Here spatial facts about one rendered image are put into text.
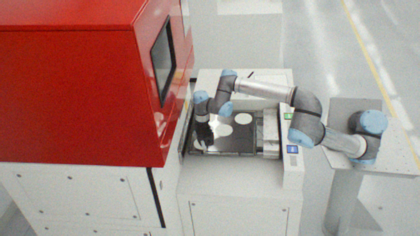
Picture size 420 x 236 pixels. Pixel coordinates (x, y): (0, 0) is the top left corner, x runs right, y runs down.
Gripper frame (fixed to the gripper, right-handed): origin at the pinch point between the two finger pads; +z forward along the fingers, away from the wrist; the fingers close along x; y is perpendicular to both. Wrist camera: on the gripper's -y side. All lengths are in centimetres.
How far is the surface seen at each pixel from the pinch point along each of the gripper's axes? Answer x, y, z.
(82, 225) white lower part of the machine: 69, -12, 11
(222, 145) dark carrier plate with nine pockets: -9.4, 0.7, 1.3
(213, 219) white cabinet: 7.0, -22.1, 29.7
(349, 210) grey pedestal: -81, -27, 63
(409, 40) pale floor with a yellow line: -320, 163, 91
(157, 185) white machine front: 31.9, -30.6, -19.9
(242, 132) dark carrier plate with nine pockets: -23.5, 5.3, 1.3
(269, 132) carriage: -38.3, 1.3, 3.2
